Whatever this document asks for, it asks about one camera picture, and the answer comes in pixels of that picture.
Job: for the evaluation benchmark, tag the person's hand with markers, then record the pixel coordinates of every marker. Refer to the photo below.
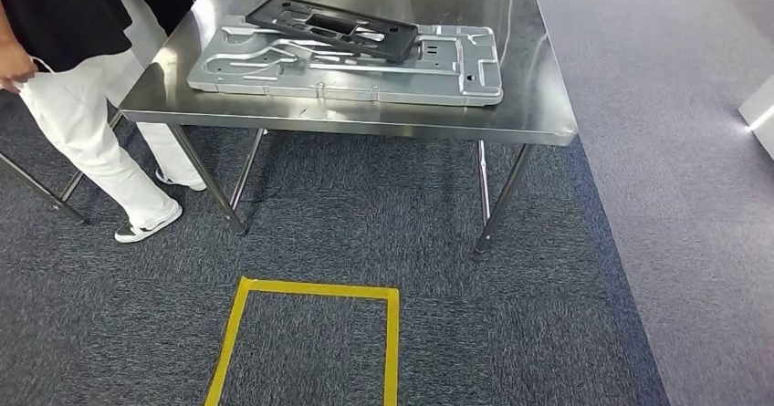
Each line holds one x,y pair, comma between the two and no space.
17,69

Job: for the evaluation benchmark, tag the black plastic frame part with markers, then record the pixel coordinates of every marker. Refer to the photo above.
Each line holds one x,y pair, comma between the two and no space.
329,23

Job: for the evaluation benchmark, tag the stainless steel workbench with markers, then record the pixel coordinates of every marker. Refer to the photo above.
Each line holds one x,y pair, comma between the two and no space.
532,89

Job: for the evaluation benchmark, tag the stainless steel table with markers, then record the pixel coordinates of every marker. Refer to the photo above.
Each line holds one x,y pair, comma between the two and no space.
75,214

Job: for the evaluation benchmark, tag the grey stamped metal plate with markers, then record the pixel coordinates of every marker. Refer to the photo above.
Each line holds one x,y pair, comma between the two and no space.
363,86

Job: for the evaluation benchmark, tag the yellow floor tape square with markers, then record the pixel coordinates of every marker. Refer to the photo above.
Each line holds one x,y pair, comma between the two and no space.
320,289

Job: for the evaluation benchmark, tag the white cabinet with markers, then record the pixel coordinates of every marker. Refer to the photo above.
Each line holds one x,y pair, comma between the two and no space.
759,119

